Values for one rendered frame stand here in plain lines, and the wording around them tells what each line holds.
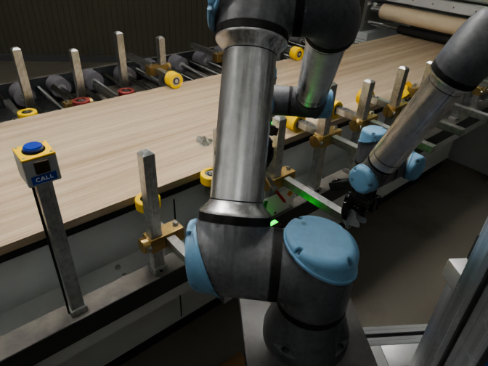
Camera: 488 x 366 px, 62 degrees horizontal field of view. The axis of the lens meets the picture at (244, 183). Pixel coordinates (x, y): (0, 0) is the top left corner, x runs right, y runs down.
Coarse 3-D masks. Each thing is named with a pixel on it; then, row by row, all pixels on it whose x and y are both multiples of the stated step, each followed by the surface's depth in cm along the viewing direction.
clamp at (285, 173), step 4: (284, 168) 153; (292, 168) 153; (284, 172) 151; (288, 172) 151; (292, 172) 151; (280, 176) 148; (284, 176) 149; (292, 176) 152; (272, 180) 146; (276, 180) 147; (280, 180) 149; (268, 184) 146; (276, 184) 148; (280, 184) 150; (264, 188) 148; (268, 188) 147
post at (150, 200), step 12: (144, 156) 105; (144, 168) 107; (144, 180) 109; (156, 180) 111; (144, 192) 112; (156, 192) 113; (144, 204) 115; (156, 204) 115; (156, 216) 117; (156, 228) 119; (156, 252) 124; (156, 264) 126
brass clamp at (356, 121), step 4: (368, 116) 173; (372, 116) 173; (376, 116) 174; (352, 120) 170; (356, 120) 169; (360, 120) 169; (364, 120) 169; (368, 120) 171; (376, 120) 175; (352, 124) 170; (356, 124) 169; (360, 124) 169; (364, 124) 170; (352, 128) 171; (356, 128) 169; (360, 128) 169
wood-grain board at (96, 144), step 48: (384, 48) 296; (432, 48) 302; (144, 96) 199; (192, 96) 202; (336, 96) 211; (384, 96) 214; (0, 144) 153; (96, 144) 157; (144, 144) 158; (192, 144) 160; (0, 192) 127; (96, 192) 130; (0, 240) 109
